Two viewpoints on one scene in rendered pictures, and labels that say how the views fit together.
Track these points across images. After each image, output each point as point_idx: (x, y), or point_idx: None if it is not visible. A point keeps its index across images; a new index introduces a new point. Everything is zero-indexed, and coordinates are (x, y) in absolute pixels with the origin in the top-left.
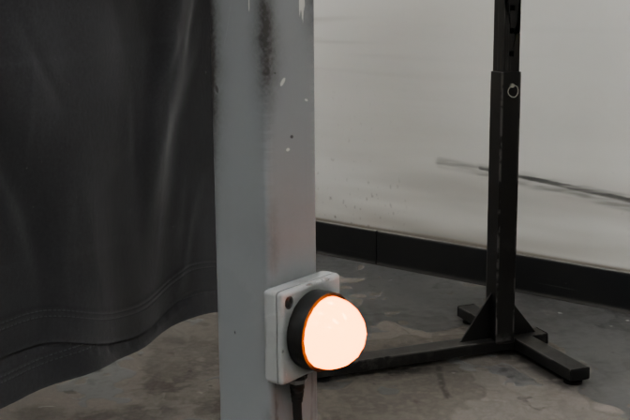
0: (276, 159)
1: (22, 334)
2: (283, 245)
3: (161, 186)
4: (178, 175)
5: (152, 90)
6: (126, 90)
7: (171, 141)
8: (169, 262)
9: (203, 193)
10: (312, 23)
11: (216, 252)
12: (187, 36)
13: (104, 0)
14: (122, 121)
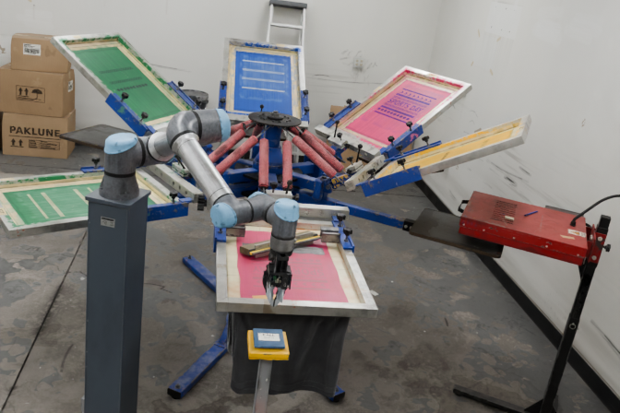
0: (257, 398)
1: None
2: (257, 409)
3: (299, 364)
4: (305, 362)
5: (300, 347)
6: (292, 346)
7: (304, 356)
8: (300, 378)
9: (312, 367)
10: (268, 382)
11: (314, 379)
12: (312, 337)
13: (289, 331)
14: (291, 351)
